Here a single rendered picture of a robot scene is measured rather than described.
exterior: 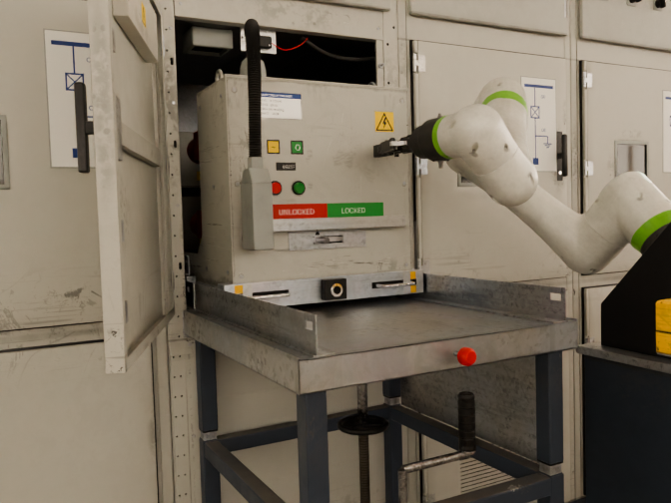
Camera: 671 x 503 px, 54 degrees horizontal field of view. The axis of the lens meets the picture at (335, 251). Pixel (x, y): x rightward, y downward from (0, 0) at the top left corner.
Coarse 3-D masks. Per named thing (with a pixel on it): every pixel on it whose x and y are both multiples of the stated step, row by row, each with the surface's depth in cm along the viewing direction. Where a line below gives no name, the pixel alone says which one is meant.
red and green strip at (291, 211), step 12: (288, 204) 154; (300, 204) 155; (312, 204) 157; (324, 204) 158; (336, 204) 160; (348, 204) 162; (360, 204) 163; (372, 204) 165; (276, 216) 153; (288, 216) 154; (300, 216) 156; (312, 216) 157; (324, 216) 159; (336, 216) 160; (348, 216) 162; (360, 216) 163; (372, 216) 165
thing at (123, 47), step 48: (96, 0) 98; (144, 0) 132; (96, 48) 98; (144, 48) 136; (96, 96) 98; (144, 96) 145; (96, 144) 99; (144, 144) 132; (144, 192) 141; (144, 240) 138; (144, 288) 136; (144, 336) 131
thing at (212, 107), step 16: (224, 80) 147; (272, 80) 151; (288, 80) 153; (304, 80) 155; (208, 96) 157; (224, 96) 147; (208, 112) 158; (224, 112) 148; (208, 128) 158; (224, 128) 148; (208, 144) 159; (224, 144) 149; (208, 160) 160; (224, 160) 149; (208, 176) 160; (224, 176) 150; (208, 192) 161; (224, 192) 150; (208, 208) 162; (224, 208) 151; (208, 224) 162; (224, 224) 152; (208, 240) 163; (224, 240) 152; (192, 256) 176; (208, 256) 164; (224, 256) 153; (192, 272) 177; (208, 272) 164; (224, 272) 153
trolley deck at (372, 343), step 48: (192, 336) 157; (240, 336) 127; (336, 336) 123; (384, 336) 121; (432, 336) 120; (480, 336) 121; (528, 336) 126; (576, 336) 132; (288, 384) 107; (336, 384) 107
